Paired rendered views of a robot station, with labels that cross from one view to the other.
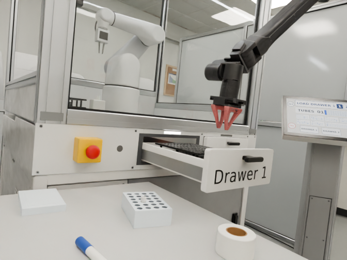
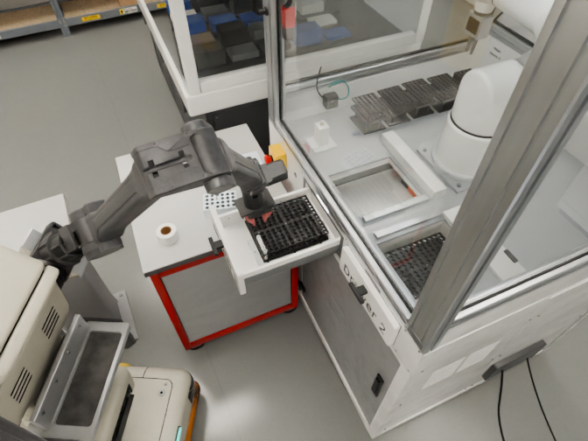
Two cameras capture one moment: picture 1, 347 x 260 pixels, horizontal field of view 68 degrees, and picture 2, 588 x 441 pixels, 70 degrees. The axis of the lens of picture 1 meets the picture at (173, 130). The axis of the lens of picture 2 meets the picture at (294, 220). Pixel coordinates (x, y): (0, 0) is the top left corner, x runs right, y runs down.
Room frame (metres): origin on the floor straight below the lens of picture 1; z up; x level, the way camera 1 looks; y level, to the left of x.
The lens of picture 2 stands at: (1.12, -0.90, 1.94)
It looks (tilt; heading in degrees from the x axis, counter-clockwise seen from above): 50 degrees down; 105
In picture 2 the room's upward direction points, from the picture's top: straight up
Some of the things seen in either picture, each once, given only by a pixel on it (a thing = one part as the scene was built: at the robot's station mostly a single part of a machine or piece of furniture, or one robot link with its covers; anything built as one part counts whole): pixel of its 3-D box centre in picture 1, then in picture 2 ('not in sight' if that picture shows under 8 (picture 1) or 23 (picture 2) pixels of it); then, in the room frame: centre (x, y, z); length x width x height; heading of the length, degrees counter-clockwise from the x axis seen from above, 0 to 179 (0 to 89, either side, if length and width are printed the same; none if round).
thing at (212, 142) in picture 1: (226, 149); (367, 293); (1.17, -0.25, 0.87); 0.29 x 0.02 x 0.11; 128
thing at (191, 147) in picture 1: (193, 156); (285, 229); (0.88, -0.08, 0.87); 0.22 x 0.18 x 0.06; 38
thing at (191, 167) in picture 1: (191, 157); (288, 229); (0.88, -0.07, 0.86); 0.40 x 0.26 x 0.06; 38
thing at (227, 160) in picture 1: (241, 167); (227, 248); (0.72, -0.20, 0.87); 0.29 x 0.02 x 0.11; 128
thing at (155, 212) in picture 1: (145, 208); (220, 203); (0.59, 0.05, 0.78); 0.12 x 0.08 x 0.04; 23
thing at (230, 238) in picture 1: (235, 242); (167, 234); (0.46, -0.13, 0.78); 0.07 x 0.07 x 0.04
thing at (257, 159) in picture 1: (250, 158); (217, 245); (0.70, -0.22, 0.91); 0.07 x 0.04 x 0.01; 128
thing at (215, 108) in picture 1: (224, 114); (257, 213); (0.82, -0.16, 1.02); 0.07 x 0.07 x 0.09; 39
